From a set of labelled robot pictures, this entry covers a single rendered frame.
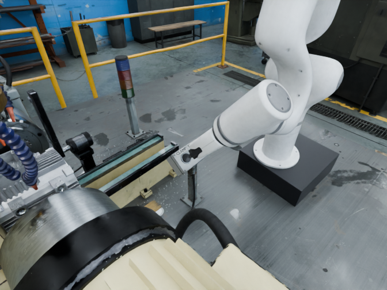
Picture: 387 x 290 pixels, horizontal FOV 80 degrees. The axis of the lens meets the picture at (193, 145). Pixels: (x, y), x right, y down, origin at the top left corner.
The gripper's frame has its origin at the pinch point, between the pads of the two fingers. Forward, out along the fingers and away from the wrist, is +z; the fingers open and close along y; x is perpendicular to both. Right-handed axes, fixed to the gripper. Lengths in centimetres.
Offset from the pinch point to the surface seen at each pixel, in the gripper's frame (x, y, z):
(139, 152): -13.1, -1.4, 36.9
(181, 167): 1.5, 3.3, 6.6
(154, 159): -6.5, -1.7, 29.6
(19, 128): -40, 31, 33
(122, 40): -292, -259, 363
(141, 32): -291, -307, 348
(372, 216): 58, -45, -7
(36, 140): -35, 28, 37
